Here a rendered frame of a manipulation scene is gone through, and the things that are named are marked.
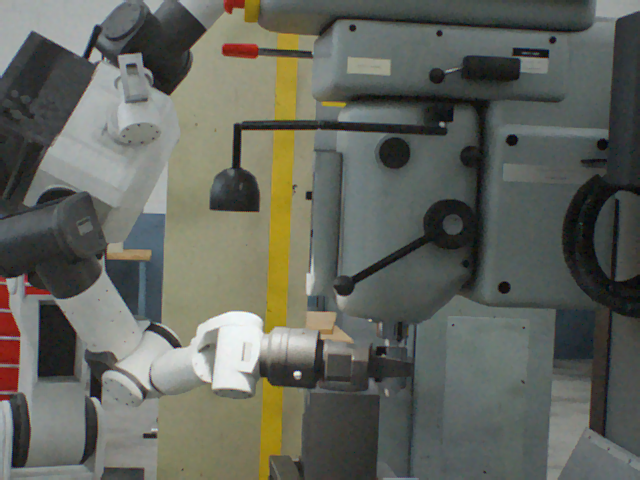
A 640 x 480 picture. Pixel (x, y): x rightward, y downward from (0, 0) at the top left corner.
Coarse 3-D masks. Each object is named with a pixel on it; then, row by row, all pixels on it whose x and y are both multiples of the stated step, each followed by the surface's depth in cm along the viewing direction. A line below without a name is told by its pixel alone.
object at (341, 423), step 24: (336, 384) 207; (312, 408) 205; (336, 408) 205; (360, 408) 205; (312, 432) 205; (336, 432) 205; (360, 432) 206; (312, 456) 206; (336, 456) 206; (360, 456) 206
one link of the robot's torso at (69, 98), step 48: (48, 48) 199; (0, 96) 190; (48, 96) 194; (96, 96) 198; (0, 144) 193; (48, 144) 190; (96, 144) 193; (144, 144) 197; (0, 192) 203; (48, 192) 190; (96, 192) 191; (144, 192) 196
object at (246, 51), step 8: (224, 48) 181; (232, 48) 181; (240, 48) 181; (248, 48) 181; (256, 48) 181; (264, 48) 182; (224, 56) 182; (232, 56) 182; (240, 56) 182; (248, 56) 182; (256, 56) 182; (264, 56) 183; (272, 56) 183; (280, 56) 183; (288, 56) 183; (296, 56) 183; (304, 56) 183; (312, 56) 183
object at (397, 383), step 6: (378, 354) 177; (384, 354) 176; (390, 354) 175; (396, 354) 175; (402, 354) 176; (402, 360) 176; (378, 378) 177; (384, 378) 176; (390, 378) 176; (396, 378) 176; (402, 378) 176; (378, 384) 176; (384, 384) 176; (390, 384) 176; (396, 384) 176; (402, 384) 176
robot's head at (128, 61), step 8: (120, 56) 189; (128, 56) 189; (136, 56) 189; (120, 64) 188; (128, 64) 188; (136, 64) 188; (120, 72) 190; (144, 72) 188; (144, 80) 187; (144, 88) 186; (128, 96) 185; (136, 96) 185; (144, 96) 186
